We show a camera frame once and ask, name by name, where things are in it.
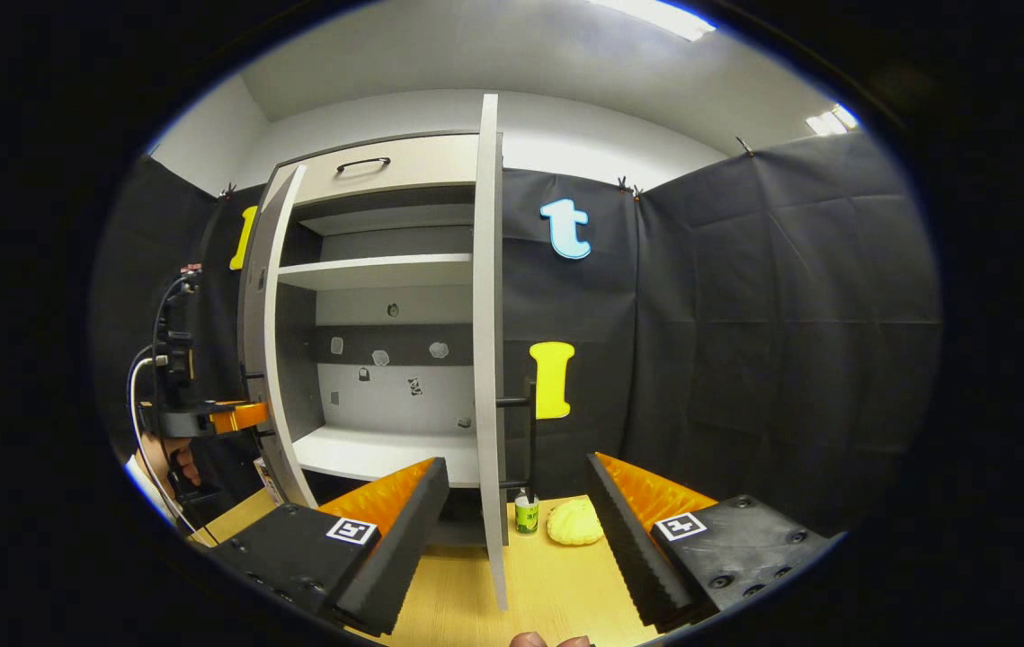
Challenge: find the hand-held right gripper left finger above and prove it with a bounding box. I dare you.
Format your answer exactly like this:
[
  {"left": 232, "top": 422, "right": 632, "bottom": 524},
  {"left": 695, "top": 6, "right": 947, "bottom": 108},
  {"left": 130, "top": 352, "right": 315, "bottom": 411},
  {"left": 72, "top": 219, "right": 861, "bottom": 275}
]
[{"left": 206, "top": 456, "right": 450, "bottom": 637}]

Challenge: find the beige double-door shoe cabinet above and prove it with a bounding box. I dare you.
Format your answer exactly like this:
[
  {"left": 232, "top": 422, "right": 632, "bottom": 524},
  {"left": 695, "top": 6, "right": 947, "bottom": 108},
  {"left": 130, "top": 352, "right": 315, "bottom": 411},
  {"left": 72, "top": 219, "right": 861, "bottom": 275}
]
[{"left": 237, "top": 93, "right": 512, "bottom": 612}]

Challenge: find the black door handle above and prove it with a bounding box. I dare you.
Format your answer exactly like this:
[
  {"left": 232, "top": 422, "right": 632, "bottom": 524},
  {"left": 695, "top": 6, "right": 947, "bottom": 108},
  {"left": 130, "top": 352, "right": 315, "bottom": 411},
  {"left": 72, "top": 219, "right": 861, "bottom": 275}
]
[
  {"left": 240, "top": 364, "right": 274, "bottom": 441},
  {"left": 498, "top": 382, "right": 538, "bottom": 491}
]

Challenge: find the small ceiling light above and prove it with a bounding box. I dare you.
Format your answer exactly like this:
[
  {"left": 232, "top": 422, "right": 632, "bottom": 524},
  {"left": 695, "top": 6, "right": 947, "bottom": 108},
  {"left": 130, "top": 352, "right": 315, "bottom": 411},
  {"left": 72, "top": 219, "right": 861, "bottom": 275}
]
[{"left": 805, "top": 103, "right": 860, "bottom": 137}]

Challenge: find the black backdrop cloth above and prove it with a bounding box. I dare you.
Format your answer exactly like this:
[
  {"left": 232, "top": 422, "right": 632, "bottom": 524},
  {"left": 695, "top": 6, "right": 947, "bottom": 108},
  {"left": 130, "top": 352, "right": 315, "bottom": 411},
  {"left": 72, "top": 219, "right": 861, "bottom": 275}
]
[{"left": 89, "top": 130, "right": 942, "bottom": 540}]

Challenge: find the long ceiling light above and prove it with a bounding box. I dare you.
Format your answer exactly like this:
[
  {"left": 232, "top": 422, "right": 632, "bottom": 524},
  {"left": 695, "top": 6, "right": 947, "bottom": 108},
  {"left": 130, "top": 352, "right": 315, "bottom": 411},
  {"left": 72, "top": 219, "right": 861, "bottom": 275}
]
[{"left": 588, "top": 0, "right": 717, "bottom": 42}]

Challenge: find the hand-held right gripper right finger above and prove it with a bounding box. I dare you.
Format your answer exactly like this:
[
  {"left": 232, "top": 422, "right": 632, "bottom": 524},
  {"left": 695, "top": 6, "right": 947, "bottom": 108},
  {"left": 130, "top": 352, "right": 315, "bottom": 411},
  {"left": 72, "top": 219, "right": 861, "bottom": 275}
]
[{"left": 583, "top": 452, "right": 836, "bottom": 630}]

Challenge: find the yellow bumpy sponge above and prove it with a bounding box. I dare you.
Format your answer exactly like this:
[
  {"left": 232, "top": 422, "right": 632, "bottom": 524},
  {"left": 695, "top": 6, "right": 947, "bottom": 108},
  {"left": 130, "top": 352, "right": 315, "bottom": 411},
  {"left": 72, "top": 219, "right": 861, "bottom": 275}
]
[{"left": 547, "top": 498, "right": 605, "bottom": 546}]

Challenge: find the white cable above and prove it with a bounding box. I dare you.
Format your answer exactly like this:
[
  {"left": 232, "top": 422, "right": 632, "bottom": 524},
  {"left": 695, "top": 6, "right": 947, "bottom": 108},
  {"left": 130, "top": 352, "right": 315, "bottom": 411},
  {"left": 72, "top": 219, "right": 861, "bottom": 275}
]
[{"left": 128, "top": 355, "right": 198, "bottom": 540}]

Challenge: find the beige cabinet door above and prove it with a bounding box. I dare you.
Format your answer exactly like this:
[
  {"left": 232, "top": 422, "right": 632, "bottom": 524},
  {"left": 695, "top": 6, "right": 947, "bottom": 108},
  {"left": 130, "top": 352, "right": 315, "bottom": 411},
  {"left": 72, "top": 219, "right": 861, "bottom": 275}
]
[
  {"left": 473, "top": 93, "right": 510, "bottom": 612},
  {"left": 237, "top": 164, "right": 319, "bottom": 509}
]

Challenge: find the white cabinet shelf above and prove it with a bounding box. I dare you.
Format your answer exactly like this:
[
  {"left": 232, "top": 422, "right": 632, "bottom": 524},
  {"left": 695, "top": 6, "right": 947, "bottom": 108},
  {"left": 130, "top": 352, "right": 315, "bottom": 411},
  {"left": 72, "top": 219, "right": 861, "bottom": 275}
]
[
  {"left": 278, "top": 253, "right": 474, "bottom": 290},
  {"left": 293, "top": 425, "right": 481, "bottom": 488}
]

